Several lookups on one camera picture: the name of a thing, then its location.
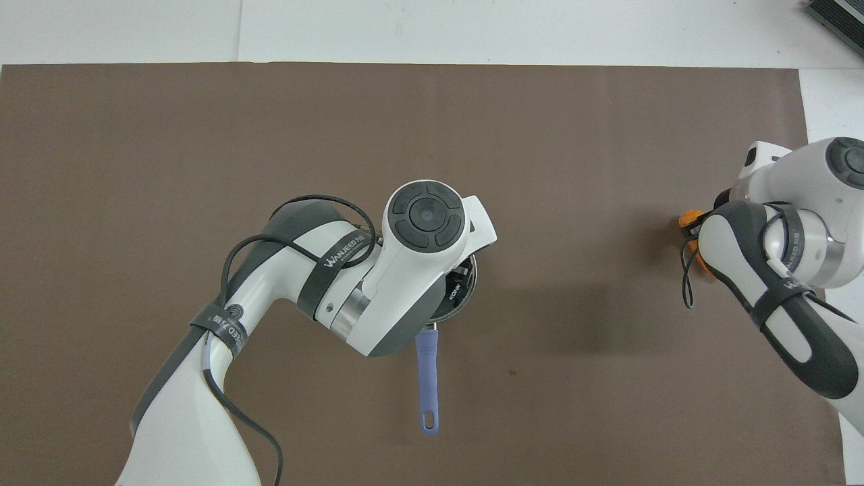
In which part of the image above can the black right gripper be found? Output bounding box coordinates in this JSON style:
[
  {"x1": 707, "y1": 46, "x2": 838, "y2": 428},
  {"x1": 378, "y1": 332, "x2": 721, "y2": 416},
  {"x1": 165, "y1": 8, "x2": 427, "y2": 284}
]
[{"x1": 686, "y1": 211, "x2": 718, "y2": 240}]

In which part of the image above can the yellow corn cob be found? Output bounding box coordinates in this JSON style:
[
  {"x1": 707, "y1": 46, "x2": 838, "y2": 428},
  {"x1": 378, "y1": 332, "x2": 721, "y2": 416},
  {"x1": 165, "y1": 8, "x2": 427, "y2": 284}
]
[{"x1": 678, "y1": 210, "x2": 713, "y2": 276}]

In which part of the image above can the brown table mat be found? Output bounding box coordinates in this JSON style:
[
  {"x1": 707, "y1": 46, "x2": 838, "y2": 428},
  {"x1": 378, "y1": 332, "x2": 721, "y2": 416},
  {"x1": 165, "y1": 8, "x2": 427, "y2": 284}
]
[{"x1": 0, "y1": 62, "x2": 846, "y2": 486}]

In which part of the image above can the dark ribbed panel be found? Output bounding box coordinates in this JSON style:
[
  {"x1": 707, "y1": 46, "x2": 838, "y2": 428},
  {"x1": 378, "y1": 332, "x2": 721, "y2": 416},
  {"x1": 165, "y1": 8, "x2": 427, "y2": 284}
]
[{"x1": 805, "y1": 0, "x2": 864, "y2": 40}]

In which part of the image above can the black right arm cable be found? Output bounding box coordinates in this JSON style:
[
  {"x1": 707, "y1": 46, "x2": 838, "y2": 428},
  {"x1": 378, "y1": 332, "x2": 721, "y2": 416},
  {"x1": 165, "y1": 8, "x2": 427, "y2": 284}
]
[{"x1": 680, "y1": 238, "x2": 699, "y2": 310}]

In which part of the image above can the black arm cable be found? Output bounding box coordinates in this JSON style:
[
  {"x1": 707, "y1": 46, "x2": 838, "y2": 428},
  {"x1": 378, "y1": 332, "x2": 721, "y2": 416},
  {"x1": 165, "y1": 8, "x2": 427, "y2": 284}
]
[
  {"x1": 680, "y1": 238, "x2": 699, "y2": 310},
  {"x1": 201, "y1": 194, "x2": 377, "y2": 486}
]

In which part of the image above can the blue pot with handle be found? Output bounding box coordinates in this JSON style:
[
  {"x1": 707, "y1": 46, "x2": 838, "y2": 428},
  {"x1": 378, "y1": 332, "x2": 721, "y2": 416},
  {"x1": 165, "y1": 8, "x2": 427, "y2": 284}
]
[{"x1": 415, "y1": 252, "x2": 479, "y2": 436}]

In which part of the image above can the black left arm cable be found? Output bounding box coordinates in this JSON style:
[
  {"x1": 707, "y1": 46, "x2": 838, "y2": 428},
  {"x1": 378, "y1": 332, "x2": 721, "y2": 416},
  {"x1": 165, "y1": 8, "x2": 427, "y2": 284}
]
[{"x1": 201, "y1": 194, "x2": 377, "y2": 486}]

